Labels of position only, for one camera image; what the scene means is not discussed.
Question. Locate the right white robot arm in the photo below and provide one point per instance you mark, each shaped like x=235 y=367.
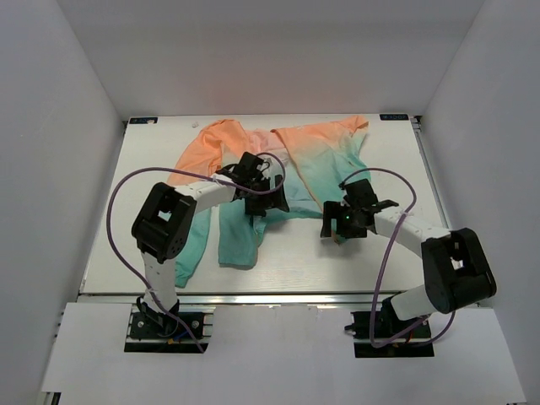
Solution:
x=455 y=269

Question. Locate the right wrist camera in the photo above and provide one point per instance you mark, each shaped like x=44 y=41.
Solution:
x=360 y=194

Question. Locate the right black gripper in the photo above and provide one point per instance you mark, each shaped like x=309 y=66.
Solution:
x=332 y=210

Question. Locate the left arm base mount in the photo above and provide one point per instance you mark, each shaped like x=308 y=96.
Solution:
x=146 y=337

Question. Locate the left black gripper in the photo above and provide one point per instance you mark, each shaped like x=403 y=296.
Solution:
x=275 y=200

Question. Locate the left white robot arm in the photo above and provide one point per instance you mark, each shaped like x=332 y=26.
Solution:
x=163 y=224

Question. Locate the right blue corner label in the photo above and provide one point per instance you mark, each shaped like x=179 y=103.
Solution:
x=391 y=117

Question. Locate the blue corner label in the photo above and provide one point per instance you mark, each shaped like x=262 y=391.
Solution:
x=146 y=120
x=391 y=117

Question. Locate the orange and teal jacket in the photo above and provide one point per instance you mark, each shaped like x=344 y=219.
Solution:
x=313 y=158

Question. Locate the white front panel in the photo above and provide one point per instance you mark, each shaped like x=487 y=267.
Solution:
x=283 y=355

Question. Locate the left blue corner label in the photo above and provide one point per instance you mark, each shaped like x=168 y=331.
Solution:
x=146 y=120

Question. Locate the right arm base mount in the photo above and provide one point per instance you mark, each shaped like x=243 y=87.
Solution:
x=413 y=344

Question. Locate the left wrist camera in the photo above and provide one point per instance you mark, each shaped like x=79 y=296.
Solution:
x=251 y=164

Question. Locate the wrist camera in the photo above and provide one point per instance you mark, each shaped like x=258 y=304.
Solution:
x=360 y=194
x=251 y=164

